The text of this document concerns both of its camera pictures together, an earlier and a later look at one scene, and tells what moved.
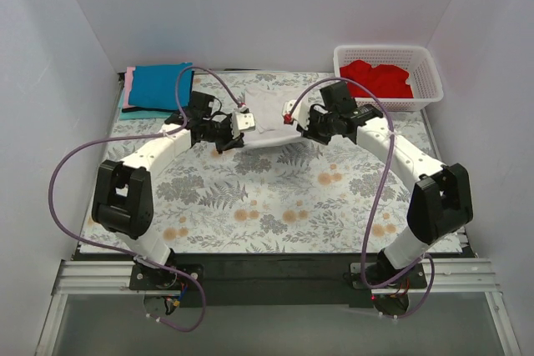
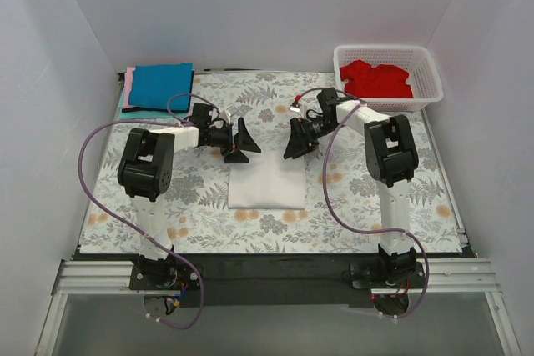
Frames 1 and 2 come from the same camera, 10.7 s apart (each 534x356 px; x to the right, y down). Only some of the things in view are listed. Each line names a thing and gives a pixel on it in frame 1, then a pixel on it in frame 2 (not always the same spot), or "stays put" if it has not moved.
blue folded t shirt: x=155 y=86 stays put
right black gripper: x=311 y=123 to x=304 y=137
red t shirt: x=384 y=81 stays put
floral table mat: x=297 y=197 stays put
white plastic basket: x=424 y=74 stays put
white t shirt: x=267 y=105 to x=267 y=181
